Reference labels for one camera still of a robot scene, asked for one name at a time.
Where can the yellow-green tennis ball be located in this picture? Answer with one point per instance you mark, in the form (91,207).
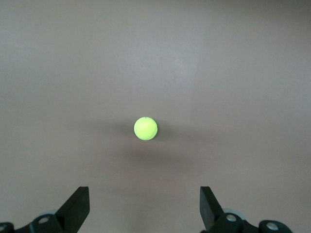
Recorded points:
(145,128)

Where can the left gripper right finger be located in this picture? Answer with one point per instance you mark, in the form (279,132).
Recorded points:
(211,216)

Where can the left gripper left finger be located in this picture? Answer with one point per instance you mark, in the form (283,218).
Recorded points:
(70,213)

